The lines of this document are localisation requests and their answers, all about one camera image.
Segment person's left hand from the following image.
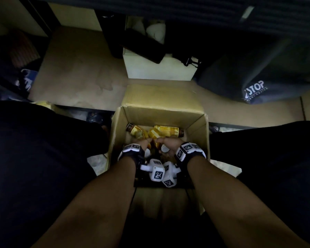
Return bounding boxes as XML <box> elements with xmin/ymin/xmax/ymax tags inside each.
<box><xmin>130</xmin><ymin>136</ymin><xmax>153</xmax><ymax>152</ymax></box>

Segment person's right hand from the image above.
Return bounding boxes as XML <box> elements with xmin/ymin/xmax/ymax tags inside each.
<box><xmin>156</xmin><ymin>136</ymin><xmax>184</xmax><ymax>154</ymax></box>

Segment yellow bottles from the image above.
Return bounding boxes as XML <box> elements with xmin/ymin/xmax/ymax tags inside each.
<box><xmin>125</xmin><ymin>123</ymin><xmax>186</xmax><ymax>149</ymax></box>

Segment wooden shelf with black frame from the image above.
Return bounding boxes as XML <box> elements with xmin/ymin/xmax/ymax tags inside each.
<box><xmin>0</xmin><ymin>0</ymin><xmax>310</xmax><ymax>130</ymax></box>

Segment person's right forearm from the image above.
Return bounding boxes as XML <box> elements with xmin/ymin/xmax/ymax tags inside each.
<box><xmin>187</xmin><ymin>155</ymin><xmax>310</xmax><ymax>248</ymax></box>

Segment person's left forearm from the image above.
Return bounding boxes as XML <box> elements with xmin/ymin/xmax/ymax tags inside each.
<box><xmin>32</xmin><ymin>156</ymin><xmax>136</xmax><ymax>248</ymax></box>

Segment person's left black sandal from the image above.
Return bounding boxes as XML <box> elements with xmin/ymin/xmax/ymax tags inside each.
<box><xmin>86</xmin><ymin>111</ymin><xmax>105</xmax><ymax>125</ymax></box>

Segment person's left leg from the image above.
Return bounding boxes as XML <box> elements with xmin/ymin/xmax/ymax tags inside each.
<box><xmin>0</xmin><ymin>100</ymin><xmax>112</xmax><ymax>248</ymax></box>

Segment person's leg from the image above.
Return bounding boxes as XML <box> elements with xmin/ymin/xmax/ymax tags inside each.
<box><xmin>0</xmin><ymin>100</ymin><xmax>112</xmax><ymax>248</ymax></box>
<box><xmin>209</xmin><ymin>121</ymin><xmax>310</xmax><ymax>248</ymax></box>

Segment person's right leg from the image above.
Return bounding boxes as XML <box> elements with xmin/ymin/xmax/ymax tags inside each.
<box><xmin>209</xmin><ymin>121</ymin><xmax>310</xmax><ymax>248</ymax></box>

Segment black marker wrist band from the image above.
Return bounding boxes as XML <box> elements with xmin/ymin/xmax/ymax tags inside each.
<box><xmin>174</xmin><ymin>142</ymin><xmax>207</xmax><ymax>169</ymax></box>
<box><xmin>117</xmin><ymin>143</ymin><xmax>146</xmax><ymax>169</ymax></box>

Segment white box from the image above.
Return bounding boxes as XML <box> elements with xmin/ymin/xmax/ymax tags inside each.
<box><xmin>123</xmin><ymin>17</ymin><xmax>199</xmax><ymax>81</ymax></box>

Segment black pouch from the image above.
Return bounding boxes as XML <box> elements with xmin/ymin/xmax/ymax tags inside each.
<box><xmin>121</xmin><ymin>28</ymin><xmax>167</xmax><ymax>64</ymax></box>

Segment black printed bag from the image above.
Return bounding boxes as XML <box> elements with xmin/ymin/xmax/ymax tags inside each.
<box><xmin>197</xmin><ymin>38</ymin><xmax>310</xmax><ymax>105</ymax></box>

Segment white round object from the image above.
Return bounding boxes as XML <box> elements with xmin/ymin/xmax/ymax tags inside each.
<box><xmin>146</xmin><ymin>22</ymin><xmax>166</xmax><ymax>44</ymax></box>

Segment black flask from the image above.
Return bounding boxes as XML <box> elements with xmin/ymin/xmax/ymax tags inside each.
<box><xmin>95</xmin><ymin>10</ymin><xmax>127</xmax><ymax>59</ymax></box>

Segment blue white printed packet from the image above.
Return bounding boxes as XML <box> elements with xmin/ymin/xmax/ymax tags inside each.
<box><xmin>15</xmin><ymin>69</ymin><xmax>39</xmax><ymax>93</ymax></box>

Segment striped brown cloth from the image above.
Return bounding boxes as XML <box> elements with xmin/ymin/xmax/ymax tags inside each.
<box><xmin>9</xmin><ymin>29</ymin><xmax>41</xmax><ymax>68</ymax></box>

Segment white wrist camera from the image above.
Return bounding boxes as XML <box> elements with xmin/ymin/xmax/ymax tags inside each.
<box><xmin>161</xmin><ymin>161</ymin><xmax>182</xmax><ymax>188</ymax></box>
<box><xmin>140</xmin><ymin>158</ymin><xmax>166</xmax><ymax>183</ymax></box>

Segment black strap bag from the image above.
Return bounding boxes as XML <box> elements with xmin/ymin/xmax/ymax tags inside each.
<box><xmin>165</xmin><ymin>20</ymin><xmax>248</xmax><ymax>73</ymax></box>

